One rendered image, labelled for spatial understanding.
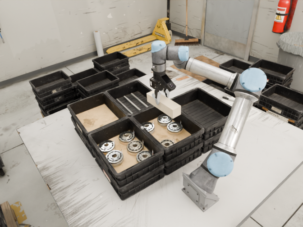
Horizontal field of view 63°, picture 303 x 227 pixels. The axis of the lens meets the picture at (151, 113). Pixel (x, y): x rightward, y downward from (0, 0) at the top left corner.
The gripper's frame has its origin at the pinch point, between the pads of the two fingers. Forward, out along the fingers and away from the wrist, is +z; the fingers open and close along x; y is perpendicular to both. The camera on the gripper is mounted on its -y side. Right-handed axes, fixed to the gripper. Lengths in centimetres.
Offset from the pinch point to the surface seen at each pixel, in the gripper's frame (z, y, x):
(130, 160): 26.0, -4.1, 29.9
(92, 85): 59, 150, -17
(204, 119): 26.2, -6.2, -31.3
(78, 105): 19, 61, 31
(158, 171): 31.2, -17.7, 19.8
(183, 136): 26.0, -9.3, -8.0
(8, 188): 108, 113, 102
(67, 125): 39, 70, 41
